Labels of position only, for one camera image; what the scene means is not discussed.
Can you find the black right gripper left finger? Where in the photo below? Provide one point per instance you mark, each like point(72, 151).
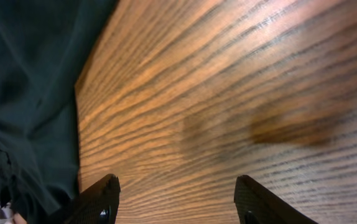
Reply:
point(98, 204)

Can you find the black polo shirt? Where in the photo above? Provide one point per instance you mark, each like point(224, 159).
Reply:
point(44, 46)

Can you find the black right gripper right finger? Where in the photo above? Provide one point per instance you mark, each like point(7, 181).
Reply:
point(256, 204)

